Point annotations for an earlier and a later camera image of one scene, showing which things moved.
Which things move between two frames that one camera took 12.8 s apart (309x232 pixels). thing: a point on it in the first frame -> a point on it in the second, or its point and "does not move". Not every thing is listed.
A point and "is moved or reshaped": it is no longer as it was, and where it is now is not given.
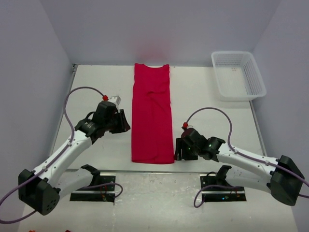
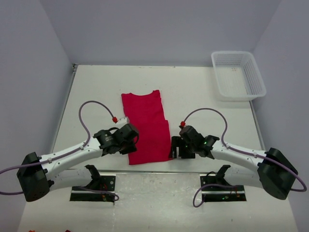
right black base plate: [213, 194] does not move
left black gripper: [120, 121] -> [130, 147]
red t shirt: [152, 138] is moved or reshaped
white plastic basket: [238, 76] does not move
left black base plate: [102, 189] does not move
